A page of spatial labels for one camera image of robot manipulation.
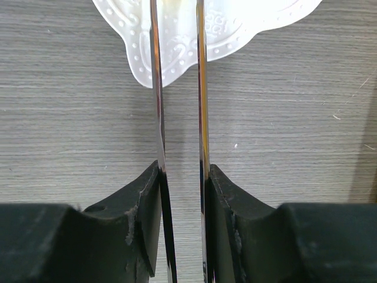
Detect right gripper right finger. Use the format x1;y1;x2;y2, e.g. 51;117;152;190
206;165;376;282

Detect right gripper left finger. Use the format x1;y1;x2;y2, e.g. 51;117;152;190
1;163;161;282

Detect white three-tier stand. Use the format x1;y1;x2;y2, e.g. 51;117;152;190
93;1;320;88

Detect metal serving tongs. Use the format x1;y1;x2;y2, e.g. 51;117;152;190
150;1;214;282

